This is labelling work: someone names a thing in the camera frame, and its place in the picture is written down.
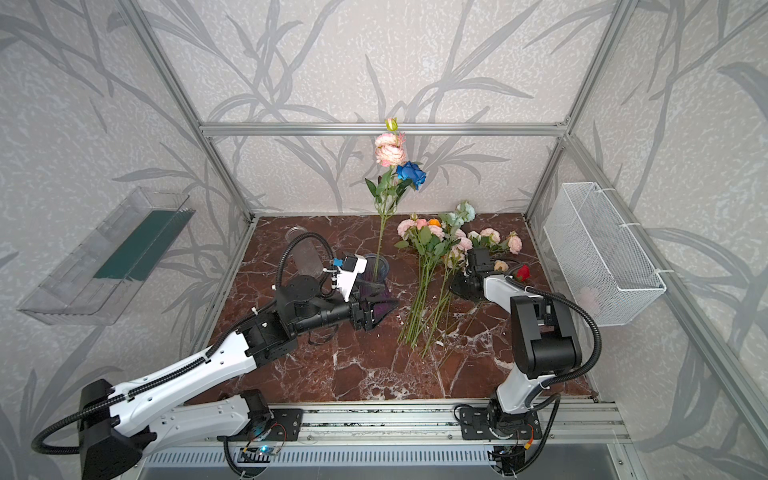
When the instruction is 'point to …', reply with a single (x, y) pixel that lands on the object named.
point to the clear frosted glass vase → (305, 257)
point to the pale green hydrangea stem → (464, 213)
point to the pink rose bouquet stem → (427, 299)
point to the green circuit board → (261, 454)
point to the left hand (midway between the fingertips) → (394, 292)
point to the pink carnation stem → (490, 238)
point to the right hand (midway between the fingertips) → (453, 277)
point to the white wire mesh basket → (611, 280)
